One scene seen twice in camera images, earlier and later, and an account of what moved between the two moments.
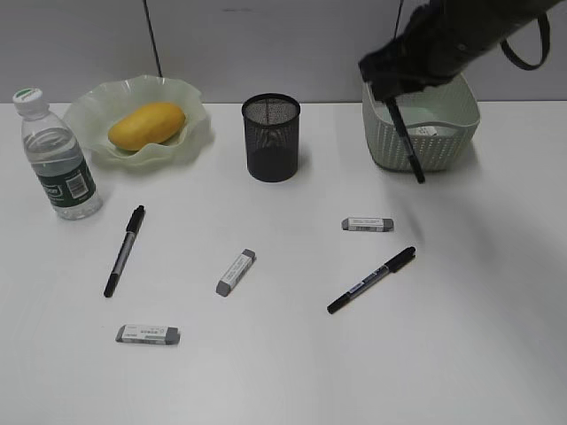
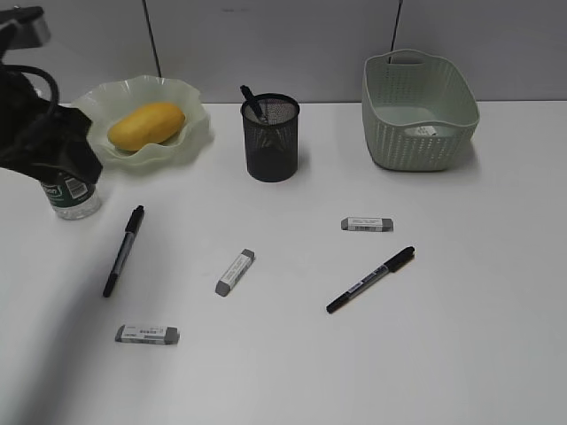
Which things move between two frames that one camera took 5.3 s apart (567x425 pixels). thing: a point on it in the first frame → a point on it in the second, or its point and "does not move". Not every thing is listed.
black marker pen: x=134 y=226 does not move
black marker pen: x=393 y=110 → x=252 y=101
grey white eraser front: x=149 y=335 does not move
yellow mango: x=154 y=123 does not move
